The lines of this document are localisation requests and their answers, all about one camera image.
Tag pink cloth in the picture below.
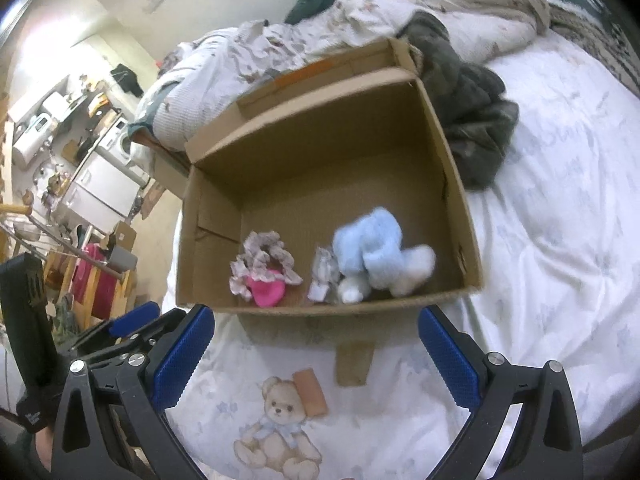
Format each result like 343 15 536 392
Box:
72 242 118 318

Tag white washing machine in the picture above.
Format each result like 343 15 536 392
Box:
95 119 133 166

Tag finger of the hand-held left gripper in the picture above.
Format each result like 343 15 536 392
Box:
65 309 192 363
108 301 162 338

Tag white teddy bear bed sheet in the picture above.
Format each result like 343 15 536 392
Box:
160 35 640 480

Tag tan rectangular piece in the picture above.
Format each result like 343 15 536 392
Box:
292 369 329 418

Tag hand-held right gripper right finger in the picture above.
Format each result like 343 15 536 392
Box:
419 305 585 480

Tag brown cardboard box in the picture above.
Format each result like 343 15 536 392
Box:
175 37 485 317

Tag pink heart-shaped toy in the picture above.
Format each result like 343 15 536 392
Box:
245 269 287 308

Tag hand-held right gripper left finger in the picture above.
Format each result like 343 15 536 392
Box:
50 303 216 480

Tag grey bin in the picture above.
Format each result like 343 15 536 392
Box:
107 247 138 271

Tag light blue plush toy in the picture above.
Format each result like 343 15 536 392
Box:
332 208 437 304

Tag dark camouflage blanket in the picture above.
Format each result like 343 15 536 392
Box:
400 10 521 191

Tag metal drying rack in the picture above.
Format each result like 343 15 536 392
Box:
0 205 126 281

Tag white kitchen cabinets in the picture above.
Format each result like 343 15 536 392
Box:
62 152 151 233

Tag black hanging bag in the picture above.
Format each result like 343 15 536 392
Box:
110 63 143 97

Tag beige frilly scrunchie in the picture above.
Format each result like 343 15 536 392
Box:
229 230 304 301
309 246 343 305

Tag black white striped blanket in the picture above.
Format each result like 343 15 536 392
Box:
547 0 640 91

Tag yellow wooden shelf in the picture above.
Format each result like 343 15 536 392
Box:
45 250 138 331

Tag brown cardboard piece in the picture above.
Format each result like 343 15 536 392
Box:
336 341 375 387

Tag beige printed quilt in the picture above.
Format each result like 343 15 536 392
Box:
150 0 551 151

